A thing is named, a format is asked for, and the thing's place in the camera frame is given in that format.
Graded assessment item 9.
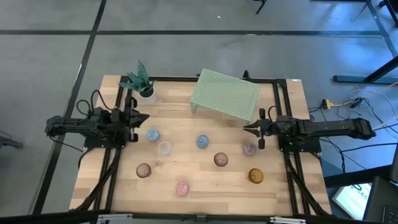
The purple patterned tin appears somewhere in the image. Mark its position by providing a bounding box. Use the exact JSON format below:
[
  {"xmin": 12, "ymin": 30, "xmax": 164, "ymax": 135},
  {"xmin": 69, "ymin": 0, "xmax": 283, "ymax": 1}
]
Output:
[{"xmin": 243, "ymin": 141, "xmax": 257, "ymax": 156}]

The green perforated metal shelf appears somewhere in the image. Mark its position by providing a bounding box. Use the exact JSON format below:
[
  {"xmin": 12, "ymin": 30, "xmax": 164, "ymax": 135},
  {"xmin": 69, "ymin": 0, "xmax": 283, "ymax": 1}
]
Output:
[{"xmin": 189, "ymin": 68, "xmax": 261, "ymax": 123}]

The yellow power cord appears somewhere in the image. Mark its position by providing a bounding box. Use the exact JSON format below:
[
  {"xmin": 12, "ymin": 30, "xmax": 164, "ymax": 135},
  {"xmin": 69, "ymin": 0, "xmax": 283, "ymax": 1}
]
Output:
[{"xmin": 329, "ymin": 81, "xmax": 398, "ymax": 108}]

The amber glass candle holder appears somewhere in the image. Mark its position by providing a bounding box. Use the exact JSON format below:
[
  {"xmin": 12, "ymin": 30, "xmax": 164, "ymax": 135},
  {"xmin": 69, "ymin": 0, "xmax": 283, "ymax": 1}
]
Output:
[{"xmin": 248, "ymin": 168, "xmax": 264, "ymax": 184}]

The clear ribbed glass holder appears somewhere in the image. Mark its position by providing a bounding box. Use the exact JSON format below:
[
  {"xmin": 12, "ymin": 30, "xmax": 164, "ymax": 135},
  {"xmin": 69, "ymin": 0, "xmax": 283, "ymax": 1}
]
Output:
[{"xmin": 157, "ymin": 141, "xmax": 173, "ymax": 157}]

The black aluminium table frame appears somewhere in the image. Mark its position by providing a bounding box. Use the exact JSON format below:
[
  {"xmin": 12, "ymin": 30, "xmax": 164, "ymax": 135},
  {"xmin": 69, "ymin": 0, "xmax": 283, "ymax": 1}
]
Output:
[{"xmin": 74, "ymin": 74, "xmax": 332, "ymax": 217}]

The black tripod leg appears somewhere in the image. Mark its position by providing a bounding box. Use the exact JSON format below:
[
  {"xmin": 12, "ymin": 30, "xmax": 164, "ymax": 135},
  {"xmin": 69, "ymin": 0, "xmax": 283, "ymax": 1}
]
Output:
[{"xmin": 253, "ymin": 0, "xmax": 268, "ymax": 15}]

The black desk base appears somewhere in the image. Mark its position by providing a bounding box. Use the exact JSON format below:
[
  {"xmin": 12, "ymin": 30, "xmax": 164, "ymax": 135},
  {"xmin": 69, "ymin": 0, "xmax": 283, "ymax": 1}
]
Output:
[{"xmin": 333, "ymin": 55, "xmax": 398, "ymax": 85}]

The pink patterned tin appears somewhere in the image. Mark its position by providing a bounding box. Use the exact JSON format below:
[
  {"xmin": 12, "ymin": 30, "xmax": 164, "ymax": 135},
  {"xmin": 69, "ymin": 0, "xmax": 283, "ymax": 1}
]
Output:
[{"xmin": 175, "ymin": 182, "xmax": 190, "ymax": 197}]

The dark blue patterned tin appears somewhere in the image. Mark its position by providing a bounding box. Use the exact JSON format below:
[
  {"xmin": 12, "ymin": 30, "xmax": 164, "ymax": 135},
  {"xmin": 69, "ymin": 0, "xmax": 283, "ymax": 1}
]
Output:
[{"xmin": 196, "ymin": 134, "xmax": 210, "ymax": 149}]

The silver camera mount bar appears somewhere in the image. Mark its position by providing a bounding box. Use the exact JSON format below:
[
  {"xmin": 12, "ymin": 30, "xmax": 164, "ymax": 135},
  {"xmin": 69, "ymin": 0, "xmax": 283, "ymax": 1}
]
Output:
[{"xmin": 96, "ymin": 213, "xmax": 307, "ymax": 224}]

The purple glass candle holder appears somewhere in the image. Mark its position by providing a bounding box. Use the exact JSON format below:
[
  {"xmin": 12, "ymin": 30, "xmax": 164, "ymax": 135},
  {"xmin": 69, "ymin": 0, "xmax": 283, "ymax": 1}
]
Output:
[{"xmin": 213, "ymin": 152, "xmax": 229, "ymax": 167}]

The light blue patterned tin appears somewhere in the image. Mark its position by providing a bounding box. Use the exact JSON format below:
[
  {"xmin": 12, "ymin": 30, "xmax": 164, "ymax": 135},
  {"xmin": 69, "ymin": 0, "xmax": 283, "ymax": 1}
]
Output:
[{"xmin": 146, "ymin": 128, "xmax": 160, "ymax": 142}]

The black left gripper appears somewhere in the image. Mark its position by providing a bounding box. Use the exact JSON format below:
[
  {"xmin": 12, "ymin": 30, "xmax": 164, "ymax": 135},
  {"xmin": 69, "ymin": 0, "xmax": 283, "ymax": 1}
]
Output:
[{"xmin": 123, "ymin": 96, "xmax": 150, "ymax": 143}]

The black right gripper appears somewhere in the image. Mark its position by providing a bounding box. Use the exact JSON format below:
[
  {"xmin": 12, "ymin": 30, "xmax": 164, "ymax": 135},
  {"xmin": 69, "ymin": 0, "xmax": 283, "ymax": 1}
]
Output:
[{"xmin": 243, "ymin": 108, "xmax": 279, "ymax": 150}]

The pink glass candle holder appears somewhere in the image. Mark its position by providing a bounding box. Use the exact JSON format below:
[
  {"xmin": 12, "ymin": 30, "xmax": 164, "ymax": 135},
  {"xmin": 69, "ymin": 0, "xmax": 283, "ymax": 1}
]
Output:
[{"xmin": 136, "ymin": 162, "xmax": 152, "ymax": 179}]

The white lit screen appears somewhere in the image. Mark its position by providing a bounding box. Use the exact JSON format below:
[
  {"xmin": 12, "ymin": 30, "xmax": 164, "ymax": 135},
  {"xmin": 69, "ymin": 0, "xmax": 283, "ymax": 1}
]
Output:
[{"xmin": 331, "ymin": 182, "xmax": 373, "ymax": 220}]

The black floor cable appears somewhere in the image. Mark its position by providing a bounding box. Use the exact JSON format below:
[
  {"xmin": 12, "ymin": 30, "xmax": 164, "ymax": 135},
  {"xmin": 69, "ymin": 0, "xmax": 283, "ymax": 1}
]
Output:
[{"xmin": 307, "ymin": 96, "xmax": 398, "ymax": 175}]

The black laptop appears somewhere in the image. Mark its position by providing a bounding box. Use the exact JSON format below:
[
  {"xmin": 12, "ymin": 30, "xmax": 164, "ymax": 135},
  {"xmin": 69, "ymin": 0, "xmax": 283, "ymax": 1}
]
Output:
[{"xmin": 362, "ymin": 175, "xmax": 398, "ymax": 224}]

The green snake plant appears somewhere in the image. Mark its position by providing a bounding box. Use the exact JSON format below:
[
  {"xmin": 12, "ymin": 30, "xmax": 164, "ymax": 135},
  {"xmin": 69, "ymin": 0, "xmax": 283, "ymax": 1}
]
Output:
[{"xmin": 119, "ymin": 60, "xmax": 157, "ymax": 94}]

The black floor bar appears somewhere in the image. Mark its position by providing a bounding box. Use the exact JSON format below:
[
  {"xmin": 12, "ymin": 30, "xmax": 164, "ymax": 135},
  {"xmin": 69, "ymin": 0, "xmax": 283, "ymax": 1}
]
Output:
[{"xmin": 323, "ymin": 164, "xmax": 393, "ymax": 188}]

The white plant pot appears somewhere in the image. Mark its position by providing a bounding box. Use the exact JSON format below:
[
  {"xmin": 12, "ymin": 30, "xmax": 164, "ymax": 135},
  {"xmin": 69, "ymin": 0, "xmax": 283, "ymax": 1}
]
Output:
[{"xmin": 136, "ymin": 85, "xmax": 158, "ymax": 105}]

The grey chair base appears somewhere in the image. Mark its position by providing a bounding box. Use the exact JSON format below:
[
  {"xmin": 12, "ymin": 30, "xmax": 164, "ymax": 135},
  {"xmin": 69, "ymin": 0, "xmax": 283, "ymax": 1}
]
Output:
[{"xmin": 0, "ymin": 130, "xmax": 24, "ymax": 149}]

